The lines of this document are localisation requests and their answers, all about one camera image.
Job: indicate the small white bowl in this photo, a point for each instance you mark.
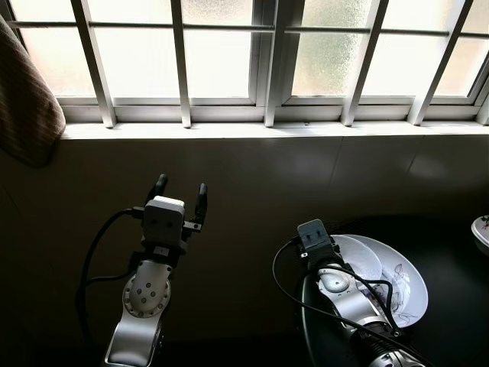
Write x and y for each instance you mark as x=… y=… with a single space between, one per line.
x=363 y=260

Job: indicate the white window security grille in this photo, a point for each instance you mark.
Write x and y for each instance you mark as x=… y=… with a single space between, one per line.
x=180 y=61

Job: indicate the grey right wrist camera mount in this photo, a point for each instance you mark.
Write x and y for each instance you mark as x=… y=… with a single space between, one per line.
x=313 y=235

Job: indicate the brown striped hanging towel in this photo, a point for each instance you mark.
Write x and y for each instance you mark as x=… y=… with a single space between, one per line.
x=27 y=115

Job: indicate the white floral rimmed bowl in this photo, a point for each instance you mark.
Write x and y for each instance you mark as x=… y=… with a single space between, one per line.
x=481 y=233

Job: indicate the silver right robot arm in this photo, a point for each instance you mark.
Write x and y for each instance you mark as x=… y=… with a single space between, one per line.
x=344 y=294

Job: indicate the large white floral plate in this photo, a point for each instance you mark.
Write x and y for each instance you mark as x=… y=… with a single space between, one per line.
x=409 y=287

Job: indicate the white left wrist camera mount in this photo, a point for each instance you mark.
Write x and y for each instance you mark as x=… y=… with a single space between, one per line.
x=163 y=222

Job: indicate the white framed frosted window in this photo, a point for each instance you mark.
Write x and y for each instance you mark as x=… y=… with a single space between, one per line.
x=229 y=113

